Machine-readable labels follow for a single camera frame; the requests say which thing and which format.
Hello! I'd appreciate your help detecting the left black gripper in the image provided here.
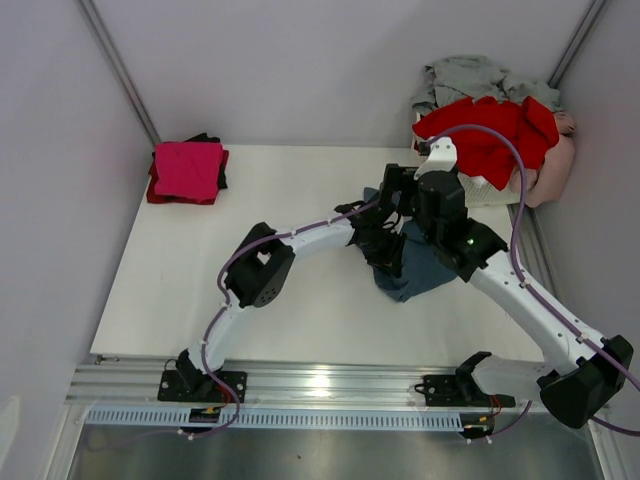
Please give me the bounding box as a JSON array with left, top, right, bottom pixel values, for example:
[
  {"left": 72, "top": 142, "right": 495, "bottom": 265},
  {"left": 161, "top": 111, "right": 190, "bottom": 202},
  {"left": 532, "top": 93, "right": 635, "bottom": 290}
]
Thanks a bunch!
[{"left": 363, "top": 227, "right": 407, "bottom": 280}]

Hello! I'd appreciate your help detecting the blue grey t shirt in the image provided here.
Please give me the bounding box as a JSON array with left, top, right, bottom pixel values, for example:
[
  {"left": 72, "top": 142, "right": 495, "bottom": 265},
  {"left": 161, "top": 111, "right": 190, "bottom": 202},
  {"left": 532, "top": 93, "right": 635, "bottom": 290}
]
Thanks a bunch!
[{"left": 362, "top": 186, "right": 459, "bottom": 304}]

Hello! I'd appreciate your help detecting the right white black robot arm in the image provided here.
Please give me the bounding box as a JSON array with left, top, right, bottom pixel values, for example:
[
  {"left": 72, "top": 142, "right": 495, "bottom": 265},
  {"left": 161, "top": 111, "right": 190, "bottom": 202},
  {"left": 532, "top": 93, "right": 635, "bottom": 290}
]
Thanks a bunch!
[{"left": 377, "top": 164, "right": 634, "bottom": 429}]

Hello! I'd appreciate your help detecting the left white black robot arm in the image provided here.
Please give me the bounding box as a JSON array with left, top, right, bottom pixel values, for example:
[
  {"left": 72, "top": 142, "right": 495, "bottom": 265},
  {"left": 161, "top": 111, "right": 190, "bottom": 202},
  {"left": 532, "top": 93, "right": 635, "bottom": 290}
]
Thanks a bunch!
[{"left": 167, "top": 199, "right": 405, "bottom": 401}]

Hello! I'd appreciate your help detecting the white plastic laundry basket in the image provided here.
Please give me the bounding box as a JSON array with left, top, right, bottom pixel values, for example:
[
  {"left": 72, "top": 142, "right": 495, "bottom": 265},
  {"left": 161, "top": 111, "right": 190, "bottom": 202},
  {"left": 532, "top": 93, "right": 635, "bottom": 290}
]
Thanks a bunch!
[{"left": 412, "top": 132, "right": 521, "bottom": 208}]

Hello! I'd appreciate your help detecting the light pink t shirt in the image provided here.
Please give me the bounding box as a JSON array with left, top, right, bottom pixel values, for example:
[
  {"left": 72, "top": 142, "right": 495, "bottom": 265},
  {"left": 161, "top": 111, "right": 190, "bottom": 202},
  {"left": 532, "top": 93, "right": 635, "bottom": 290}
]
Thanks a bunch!
[{"left": 516, "top": 105, "right": 576, "bottom": 208}]

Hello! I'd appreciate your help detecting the right corner aluminium profile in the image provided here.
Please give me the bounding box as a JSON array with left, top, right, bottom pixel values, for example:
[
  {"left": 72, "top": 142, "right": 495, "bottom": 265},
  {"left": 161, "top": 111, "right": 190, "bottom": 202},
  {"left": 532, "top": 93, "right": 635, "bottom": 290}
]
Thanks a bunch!
[{"left": 547, "top": 0, "right": 610, "bottom": 89}]

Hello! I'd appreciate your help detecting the corner aluminium profile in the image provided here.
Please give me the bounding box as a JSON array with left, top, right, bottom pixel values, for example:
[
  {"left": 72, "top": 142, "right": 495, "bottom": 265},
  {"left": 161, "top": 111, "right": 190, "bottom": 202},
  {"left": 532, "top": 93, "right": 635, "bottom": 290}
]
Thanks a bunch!
[
  {"left": 74, "top": 0, "right": 161, "bottom": 145},
  {"left": 547, "top": 0, "right": 610, "bottom": 89}
]

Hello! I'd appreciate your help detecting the folded black t shirt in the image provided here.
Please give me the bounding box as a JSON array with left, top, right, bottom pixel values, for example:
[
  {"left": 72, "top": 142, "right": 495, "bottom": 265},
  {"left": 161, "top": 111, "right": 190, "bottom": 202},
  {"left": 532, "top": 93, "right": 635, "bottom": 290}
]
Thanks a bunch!
[{"left": 147, "top": 132, "right": 230, "bottom": 191}]

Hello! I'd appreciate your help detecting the left corner aluminium profile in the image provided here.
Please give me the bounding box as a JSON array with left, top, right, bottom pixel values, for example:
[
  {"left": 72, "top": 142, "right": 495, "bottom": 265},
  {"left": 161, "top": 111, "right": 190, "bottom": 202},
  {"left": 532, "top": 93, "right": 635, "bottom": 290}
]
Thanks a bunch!
[{"left": 74, "top": 0, "right": 161, "bottom": 145}]

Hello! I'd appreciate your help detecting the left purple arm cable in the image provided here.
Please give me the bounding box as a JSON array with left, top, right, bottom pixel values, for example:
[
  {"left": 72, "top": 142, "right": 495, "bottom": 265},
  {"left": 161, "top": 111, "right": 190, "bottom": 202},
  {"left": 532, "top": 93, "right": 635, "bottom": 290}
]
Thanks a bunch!
[{"left": 172, "top": 199, "right": 386, "bottom": 441}]

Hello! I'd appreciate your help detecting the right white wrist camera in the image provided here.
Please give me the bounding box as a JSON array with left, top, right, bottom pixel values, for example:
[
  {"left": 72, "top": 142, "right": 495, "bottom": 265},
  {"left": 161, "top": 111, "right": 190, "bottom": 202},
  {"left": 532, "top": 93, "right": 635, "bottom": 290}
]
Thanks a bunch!
[{"left": 415, "top": 136, "right": 458, "bottom": 178}]

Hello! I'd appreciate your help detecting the right side aluminium rail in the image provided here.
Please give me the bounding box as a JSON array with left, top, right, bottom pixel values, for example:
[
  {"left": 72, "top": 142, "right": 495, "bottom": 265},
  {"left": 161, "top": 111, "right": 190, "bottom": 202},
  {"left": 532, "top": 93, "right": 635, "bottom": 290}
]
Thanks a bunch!
[{"left": 517, "top": 207, "right": 558, "bottom": 297}]

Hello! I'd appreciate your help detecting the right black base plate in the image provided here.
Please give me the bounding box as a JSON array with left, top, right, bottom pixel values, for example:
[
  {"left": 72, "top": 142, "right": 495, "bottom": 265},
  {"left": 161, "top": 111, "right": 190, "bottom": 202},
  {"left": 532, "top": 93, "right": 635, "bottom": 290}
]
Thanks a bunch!
[{"left": 413, "top": 374, "right": 516, "bottom": 408}]

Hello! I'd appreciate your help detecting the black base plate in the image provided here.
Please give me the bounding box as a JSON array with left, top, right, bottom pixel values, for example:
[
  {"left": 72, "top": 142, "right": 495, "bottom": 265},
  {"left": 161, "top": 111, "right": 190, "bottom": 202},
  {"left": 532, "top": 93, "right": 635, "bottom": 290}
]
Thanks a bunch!
[
  {"left": 157, "top": 370, "right": 247, "bottom": 404},
  {"left": 413, "top": 374, "right": 516, "bottom": 408}
]

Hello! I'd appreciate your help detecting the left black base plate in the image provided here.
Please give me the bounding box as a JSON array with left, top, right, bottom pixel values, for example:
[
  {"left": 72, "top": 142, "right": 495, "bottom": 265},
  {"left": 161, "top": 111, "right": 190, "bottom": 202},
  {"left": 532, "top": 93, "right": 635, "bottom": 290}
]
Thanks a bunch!
[{"left": 157, "top": 370, "right": 247, "bottom": 404}]

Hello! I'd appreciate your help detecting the aluminium mounting rail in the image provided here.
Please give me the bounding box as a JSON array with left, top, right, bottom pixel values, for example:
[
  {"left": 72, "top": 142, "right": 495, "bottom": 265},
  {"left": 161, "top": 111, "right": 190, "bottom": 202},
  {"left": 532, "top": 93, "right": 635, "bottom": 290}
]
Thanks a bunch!
[{"left": 65, "top": 357, "right": 454, "bottom": 411}]

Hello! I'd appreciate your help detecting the white slotted cable duct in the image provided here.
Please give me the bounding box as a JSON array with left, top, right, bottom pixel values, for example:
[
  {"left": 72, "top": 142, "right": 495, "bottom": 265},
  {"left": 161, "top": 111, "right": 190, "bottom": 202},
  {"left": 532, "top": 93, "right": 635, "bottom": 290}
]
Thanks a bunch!
[{"left": 85, "top": 406, "right": 464, "bottom": 432}]

